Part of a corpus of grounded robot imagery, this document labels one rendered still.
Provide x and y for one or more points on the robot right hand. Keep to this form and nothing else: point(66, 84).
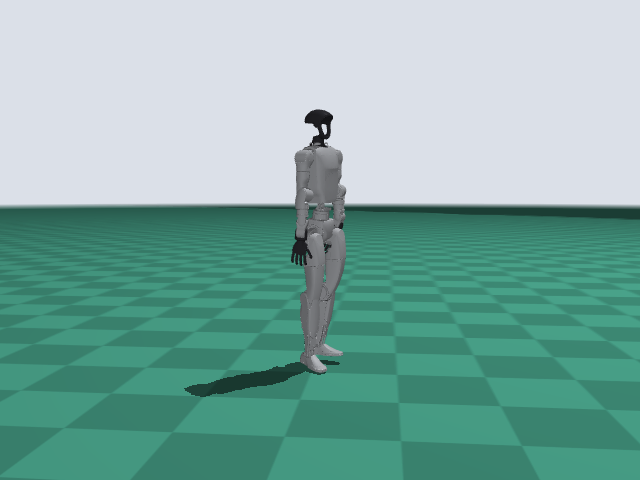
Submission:
point(300, 248)

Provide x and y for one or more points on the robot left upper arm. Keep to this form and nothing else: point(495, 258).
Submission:
point(341, 188)

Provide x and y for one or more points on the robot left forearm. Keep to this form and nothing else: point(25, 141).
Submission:
point(338, 209)

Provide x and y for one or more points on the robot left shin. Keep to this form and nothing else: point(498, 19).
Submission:
point(326, 309)

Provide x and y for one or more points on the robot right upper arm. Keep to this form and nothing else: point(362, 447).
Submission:
point(303, 160)

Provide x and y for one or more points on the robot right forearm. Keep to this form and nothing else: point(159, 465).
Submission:
point(302, 213)

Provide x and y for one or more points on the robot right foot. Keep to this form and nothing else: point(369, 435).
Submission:
point(313, 363)

